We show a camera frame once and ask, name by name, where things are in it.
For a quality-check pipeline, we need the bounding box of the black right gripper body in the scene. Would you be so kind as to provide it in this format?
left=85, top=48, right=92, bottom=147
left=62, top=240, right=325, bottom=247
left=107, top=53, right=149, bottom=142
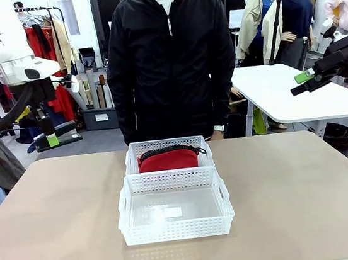
left=308, top=35, right=348, bottom=84

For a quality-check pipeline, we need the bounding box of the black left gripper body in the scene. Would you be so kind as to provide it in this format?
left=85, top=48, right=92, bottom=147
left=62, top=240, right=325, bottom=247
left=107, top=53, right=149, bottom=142
left=26, top=77, right=61, bottom=123

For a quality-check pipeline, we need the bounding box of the red zipper pouch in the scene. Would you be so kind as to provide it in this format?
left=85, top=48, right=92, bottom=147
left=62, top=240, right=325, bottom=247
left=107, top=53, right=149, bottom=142
left=136, top=141, right=212, bottom=174

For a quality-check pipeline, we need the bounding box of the person's left forearm black sleeve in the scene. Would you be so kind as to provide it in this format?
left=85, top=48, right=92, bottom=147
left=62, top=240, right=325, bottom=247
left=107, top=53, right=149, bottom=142
left=204, top=71, right=245, bottom=130

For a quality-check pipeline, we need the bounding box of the person's right forearm black sleeve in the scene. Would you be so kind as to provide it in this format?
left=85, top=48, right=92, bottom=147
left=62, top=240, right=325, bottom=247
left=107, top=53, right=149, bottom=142
left=107, top=77, right=142, bottom=148

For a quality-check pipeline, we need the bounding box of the person's left hand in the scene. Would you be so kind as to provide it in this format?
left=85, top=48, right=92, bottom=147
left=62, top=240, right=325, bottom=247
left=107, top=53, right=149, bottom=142
left=209, top=130, right=226, bottom=142

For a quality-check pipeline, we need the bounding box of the white paper roll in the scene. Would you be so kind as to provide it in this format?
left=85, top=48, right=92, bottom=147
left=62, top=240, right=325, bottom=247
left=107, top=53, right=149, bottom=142
left=69, top=72, right=92, bottom=112

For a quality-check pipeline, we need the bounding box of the white background table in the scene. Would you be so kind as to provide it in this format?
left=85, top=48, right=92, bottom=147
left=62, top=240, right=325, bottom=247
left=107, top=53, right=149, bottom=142
left=229, top=53, right=348, bottom=138

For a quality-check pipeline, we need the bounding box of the grey cardboard tube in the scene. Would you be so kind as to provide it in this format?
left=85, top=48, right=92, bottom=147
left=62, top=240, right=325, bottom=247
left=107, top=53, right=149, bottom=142
left=85, top=67, right=100, bottom=110

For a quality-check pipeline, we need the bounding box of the long red dress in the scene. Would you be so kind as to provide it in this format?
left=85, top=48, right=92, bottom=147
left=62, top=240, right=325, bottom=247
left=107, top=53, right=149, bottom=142
left=24, top=21, right=79, bottom=126

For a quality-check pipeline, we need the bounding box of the beige hanging garment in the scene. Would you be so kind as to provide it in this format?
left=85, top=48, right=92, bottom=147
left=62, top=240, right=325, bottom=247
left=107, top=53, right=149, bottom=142
left=49, top=16, right=76, bottom=76

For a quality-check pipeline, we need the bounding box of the grey storage bin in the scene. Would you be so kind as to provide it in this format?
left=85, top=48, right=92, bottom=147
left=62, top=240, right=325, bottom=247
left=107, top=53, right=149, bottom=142
left=81, top=105, right=120, bottom=133

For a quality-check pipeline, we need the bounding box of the black hanging scarf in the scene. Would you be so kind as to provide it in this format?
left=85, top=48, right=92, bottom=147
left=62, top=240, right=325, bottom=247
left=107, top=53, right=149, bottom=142
left=32, top=22, right=53, bottom=55

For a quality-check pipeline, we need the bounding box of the black chair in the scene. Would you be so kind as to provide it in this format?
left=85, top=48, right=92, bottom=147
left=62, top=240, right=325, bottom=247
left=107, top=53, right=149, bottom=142
left=78, top=47, right=98, bottom=75

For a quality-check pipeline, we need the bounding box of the yellow-green bag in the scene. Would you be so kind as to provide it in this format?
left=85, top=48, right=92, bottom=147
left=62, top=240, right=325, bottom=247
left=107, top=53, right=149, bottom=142
left=250, top=106, right=268, bottom=136

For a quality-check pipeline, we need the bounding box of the brown cardboard tube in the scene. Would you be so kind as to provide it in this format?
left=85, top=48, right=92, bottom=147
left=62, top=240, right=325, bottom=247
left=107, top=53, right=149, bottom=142
left=98, top=74, right=110, bottom=109

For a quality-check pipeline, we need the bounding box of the mannequin in navy top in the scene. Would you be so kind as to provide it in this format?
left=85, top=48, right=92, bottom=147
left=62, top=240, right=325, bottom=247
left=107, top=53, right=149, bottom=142
left=272, top=0, right=327, bottom=74

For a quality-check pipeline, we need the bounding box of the mannequin in beige coat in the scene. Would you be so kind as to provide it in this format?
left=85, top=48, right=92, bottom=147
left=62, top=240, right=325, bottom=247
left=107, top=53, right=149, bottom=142
left=229, top=0, right=290, bottom=69

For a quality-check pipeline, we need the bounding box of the white perforated plastic basket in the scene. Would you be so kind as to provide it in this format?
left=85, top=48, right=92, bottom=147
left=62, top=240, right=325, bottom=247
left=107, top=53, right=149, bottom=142
left=112, top=162, right=238, bottom=248
left=121, top=133, right=217, bottom=178

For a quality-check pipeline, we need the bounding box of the person in black jacket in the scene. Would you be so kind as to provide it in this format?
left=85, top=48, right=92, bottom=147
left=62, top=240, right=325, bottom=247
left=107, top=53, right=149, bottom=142
left=96, top=0, right=246, bottom=153

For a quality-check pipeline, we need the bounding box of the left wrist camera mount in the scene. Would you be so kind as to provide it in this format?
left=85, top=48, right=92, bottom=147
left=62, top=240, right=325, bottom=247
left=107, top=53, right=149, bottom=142
left=51, top=72, right=81, bottom=95

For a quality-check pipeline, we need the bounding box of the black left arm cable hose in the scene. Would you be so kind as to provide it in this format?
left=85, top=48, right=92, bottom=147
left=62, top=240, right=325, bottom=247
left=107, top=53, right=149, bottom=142
left=0, top=83, right=40, bottom=133

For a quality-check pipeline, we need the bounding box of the black floor cable coil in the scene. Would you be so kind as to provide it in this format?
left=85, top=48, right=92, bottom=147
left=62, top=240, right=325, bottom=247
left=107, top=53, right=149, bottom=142
left=320, top=120, right=348, bottom=153

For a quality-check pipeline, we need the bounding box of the grey wall panel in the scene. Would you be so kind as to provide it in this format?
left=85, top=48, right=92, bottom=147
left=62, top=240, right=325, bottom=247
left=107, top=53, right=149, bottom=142
left=61, top=0, right=81, bottom=37

